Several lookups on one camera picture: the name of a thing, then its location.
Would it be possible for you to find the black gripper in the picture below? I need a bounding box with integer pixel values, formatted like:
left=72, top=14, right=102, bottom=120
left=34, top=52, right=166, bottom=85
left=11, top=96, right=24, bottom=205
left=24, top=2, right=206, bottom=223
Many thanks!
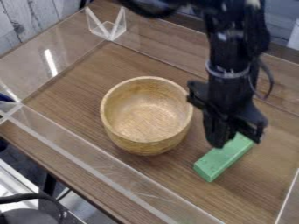
left=187, top=77, right=267, bottom=149

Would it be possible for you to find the green rectangular block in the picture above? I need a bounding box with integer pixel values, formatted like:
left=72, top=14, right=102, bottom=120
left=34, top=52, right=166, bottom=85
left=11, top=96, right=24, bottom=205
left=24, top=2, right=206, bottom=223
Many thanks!
left=193, top=133, right=255, bottom=182

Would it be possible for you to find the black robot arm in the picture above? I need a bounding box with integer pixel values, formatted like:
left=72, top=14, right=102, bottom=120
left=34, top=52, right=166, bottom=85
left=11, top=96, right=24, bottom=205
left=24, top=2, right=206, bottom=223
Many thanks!
left=118, top=0, right=270, bottom=148

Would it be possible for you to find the brown wooden bowl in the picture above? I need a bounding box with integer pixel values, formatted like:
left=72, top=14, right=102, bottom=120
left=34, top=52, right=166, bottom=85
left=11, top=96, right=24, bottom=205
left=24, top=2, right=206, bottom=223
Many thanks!
left=99, top=76, right=194, bottom=156

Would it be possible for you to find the black table leg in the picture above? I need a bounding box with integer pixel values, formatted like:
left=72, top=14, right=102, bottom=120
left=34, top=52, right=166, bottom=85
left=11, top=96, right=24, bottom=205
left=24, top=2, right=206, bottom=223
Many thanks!
left=43, top=174, right=58, bottom=196

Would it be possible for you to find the clear acrylic enclosure wall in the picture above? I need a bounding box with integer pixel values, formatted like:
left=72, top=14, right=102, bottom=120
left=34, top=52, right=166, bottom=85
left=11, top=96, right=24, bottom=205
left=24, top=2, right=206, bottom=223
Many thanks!
left=0, top=2, right=299, bottom=224

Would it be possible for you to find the clear acrylic corner bracket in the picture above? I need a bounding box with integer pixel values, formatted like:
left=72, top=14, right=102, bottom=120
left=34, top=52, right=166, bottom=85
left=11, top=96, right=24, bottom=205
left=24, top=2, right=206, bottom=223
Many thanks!
left=86, top=7, right=127, bottom=41

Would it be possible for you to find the black metal clamp bracket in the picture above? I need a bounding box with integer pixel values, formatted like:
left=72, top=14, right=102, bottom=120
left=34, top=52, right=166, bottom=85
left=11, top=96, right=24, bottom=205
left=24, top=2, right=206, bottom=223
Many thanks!
left=39, top=199, right=87, bottom=224

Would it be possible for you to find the black cable bottom left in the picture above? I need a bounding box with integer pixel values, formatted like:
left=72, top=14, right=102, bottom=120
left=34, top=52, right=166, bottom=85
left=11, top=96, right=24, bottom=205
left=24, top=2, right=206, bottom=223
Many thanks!
left=0, top=192, right=66, bottom=224

